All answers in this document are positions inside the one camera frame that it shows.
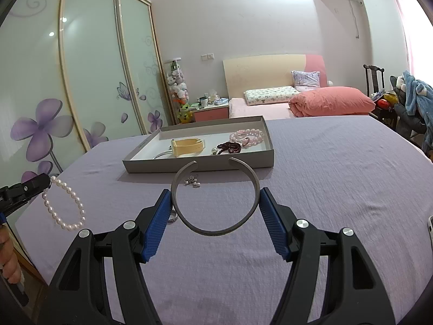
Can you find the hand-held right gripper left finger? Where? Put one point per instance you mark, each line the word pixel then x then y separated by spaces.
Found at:
pixel 155 226

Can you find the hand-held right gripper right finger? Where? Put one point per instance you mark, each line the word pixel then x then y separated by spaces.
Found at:
pixel 274 225

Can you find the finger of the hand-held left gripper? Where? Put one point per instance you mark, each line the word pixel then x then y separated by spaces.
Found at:
pixel 28 187

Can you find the grey cuff bangle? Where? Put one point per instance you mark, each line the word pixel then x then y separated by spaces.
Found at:
pixel 209 233

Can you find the thin silver bangle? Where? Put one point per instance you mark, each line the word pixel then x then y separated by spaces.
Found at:
pixel 162 155

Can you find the grey cardboard tray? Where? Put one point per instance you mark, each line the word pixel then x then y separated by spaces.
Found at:
pixel 203 166

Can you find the person's left hand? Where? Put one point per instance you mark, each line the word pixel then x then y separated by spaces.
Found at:
pixel 8 257

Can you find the silver dangling earrings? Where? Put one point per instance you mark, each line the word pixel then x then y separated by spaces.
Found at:
pixel 194 183

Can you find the purple tablecloth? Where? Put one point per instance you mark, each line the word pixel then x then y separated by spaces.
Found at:
pixel 321 176

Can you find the beige wide band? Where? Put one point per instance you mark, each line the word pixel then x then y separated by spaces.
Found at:
pixel 186 146

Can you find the bed with pink sheet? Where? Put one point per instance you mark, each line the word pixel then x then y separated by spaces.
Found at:
pixel 257 108

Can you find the pink and beige nightstand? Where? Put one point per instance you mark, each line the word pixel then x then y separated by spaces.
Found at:
pixel 209 114

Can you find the green packet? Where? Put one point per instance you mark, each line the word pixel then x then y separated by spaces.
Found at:
pixel 194 106

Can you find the white printed pillow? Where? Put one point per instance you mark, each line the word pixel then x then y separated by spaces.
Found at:
pixel 270 95

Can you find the white mug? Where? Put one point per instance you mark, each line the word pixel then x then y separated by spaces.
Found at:
pixel 204 102

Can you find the light blue cloth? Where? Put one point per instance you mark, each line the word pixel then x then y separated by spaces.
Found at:
pixel 221 101

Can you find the folded salmon duvet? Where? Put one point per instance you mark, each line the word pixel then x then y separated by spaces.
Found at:
pixel 331 103

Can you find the tissue box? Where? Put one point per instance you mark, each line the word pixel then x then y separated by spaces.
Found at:
pixel 213 96

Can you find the clear tube of plush toys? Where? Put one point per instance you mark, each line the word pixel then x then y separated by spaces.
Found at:
pixel 177 84

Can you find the floral sliding door wardrobe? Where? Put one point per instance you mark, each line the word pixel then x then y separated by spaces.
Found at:
pixel 94 57

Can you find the purple floral pillow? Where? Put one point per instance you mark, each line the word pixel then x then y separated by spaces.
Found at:
pixel 306 80

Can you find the beige and pink headboard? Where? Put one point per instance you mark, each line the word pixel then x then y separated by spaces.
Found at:
pixel 257 74

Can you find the white device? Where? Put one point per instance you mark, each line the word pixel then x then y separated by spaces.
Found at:
pixel 430 228

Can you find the yellow and red toys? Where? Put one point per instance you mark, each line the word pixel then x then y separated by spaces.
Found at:
pixel 385 100

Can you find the dark grey clothes pile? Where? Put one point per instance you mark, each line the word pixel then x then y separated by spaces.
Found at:
pixel 406 118

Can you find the dark wooden chair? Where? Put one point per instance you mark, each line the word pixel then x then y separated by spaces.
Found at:
pixel 373 78

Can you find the light blue fleece robe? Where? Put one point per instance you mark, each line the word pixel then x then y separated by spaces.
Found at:
pixel 416 98

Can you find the pink curtain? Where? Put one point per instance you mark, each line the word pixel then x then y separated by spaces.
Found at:
pixel 404 23

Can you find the wall switch plate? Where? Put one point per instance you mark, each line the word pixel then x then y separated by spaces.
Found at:
pixel 207 57

